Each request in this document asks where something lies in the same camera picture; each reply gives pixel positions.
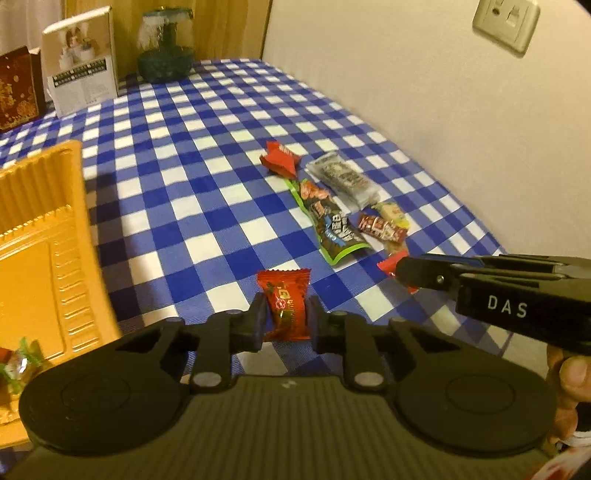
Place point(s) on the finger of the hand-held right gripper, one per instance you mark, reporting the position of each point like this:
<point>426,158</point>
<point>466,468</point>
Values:
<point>429,274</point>

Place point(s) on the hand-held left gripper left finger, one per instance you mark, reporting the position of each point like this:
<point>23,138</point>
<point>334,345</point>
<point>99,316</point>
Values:
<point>258,321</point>

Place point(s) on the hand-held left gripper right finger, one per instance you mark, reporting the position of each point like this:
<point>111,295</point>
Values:
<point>318,323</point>

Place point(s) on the red gold-print candy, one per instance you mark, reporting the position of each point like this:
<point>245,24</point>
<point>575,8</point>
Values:
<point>284,304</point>

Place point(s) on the small red candy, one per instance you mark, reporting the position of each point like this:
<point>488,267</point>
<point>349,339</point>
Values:
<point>387,266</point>

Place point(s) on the dark red white candy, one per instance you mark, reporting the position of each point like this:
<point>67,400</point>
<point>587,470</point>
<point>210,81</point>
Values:
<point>378,227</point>

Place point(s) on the yellow candy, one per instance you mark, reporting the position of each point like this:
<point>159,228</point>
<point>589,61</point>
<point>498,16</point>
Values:
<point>392,213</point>

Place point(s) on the long green snack packet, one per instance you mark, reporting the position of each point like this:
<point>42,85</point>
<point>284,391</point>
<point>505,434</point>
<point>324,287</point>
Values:
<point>332,226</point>

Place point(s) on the orange plastic tray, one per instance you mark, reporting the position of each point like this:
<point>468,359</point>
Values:
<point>27,258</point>

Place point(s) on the person's right hand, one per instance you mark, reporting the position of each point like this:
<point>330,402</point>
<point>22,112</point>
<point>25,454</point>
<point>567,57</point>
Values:
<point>572,378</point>

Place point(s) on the clear packet of grey snack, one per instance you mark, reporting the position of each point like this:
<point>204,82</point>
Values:
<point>341,177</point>

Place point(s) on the blue checkered tablecloth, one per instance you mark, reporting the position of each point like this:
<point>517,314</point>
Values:
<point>184,184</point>

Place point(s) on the red snack packet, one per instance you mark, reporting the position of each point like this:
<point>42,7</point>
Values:
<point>279,159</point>

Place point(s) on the clear green wrapped candy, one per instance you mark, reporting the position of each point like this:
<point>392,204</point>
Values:
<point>21,364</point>

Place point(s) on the green glass jar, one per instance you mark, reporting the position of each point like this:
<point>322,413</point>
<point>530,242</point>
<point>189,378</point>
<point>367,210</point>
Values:
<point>164,64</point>

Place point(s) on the white printed carton box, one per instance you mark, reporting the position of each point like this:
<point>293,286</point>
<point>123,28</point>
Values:
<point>78,69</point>

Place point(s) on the dark red patterned box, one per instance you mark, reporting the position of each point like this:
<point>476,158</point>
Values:
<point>18,92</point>

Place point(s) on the pale curtain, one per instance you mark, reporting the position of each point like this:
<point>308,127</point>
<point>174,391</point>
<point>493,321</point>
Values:
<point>23,23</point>

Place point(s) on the beige wall socket plate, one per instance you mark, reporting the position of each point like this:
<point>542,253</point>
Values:
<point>505,21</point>

